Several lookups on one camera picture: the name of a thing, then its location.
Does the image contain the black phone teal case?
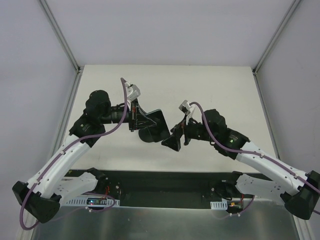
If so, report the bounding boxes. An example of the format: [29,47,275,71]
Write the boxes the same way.
[147,109,171,135]

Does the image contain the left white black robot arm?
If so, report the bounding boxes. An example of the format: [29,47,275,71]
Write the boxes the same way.
[12,87,170,224]

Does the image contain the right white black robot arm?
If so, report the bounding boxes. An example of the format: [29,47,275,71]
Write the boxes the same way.
[161,109,320,220]

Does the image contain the black round-base phone stand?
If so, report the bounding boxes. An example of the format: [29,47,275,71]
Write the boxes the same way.
[138,126,170,143]

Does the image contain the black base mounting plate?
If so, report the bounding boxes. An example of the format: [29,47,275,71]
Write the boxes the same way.
[84,168,255,208]

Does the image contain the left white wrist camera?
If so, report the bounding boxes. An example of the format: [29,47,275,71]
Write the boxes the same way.
[124,81,141,102]

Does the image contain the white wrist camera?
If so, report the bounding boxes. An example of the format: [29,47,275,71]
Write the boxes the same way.
[178,100,195,122]
[124,81,141,102]

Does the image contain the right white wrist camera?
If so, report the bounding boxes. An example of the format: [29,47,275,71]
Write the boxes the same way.
[178,100,195,122]

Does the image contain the right white cable duct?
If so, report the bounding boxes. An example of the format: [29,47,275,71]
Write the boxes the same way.
[210,199,228,211]

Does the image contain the white cable duct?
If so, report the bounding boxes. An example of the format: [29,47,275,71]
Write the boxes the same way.
[210,199,228,211]
[63,196,120,208]

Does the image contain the left white cable duct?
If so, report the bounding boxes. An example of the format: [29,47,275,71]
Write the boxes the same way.
[63,196,120,208]

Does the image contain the left aluminium corner post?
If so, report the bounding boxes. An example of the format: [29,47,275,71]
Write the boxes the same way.
[37,0,82,74]

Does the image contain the aluminium corner post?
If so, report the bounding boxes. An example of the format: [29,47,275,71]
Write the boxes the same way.
[37,0,82,74]
[252,0,303,76]

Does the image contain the right aluminium corner post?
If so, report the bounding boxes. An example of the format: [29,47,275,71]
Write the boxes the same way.
[252,0,303,76]

